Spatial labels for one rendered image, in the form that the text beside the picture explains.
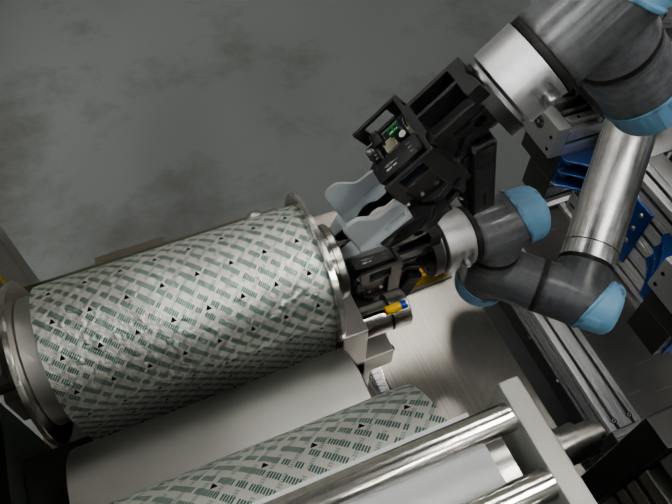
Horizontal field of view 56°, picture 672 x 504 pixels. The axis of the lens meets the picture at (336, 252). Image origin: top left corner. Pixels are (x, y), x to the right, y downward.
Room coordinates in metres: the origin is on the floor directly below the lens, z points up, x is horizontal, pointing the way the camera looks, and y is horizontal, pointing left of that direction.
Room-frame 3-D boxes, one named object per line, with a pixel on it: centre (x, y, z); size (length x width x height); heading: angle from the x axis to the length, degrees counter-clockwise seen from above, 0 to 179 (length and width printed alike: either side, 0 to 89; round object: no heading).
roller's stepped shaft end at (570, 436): (0.14, -0.15, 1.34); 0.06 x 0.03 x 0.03; 113
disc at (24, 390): (0.24, 0.26, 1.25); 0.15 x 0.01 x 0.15; 23
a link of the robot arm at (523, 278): (0.49, -0.22, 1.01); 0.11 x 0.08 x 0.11; 66
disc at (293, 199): (0.34, 0.02, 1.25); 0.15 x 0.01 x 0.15; 23
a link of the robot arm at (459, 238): (0.46, -0.14, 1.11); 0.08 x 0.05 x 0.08; 23
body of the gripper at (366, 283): (0.44, -0.06, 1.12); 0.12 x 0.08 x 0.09; 113
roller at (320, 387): (0.18, 0.09, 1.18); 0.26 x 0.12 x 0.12; 113
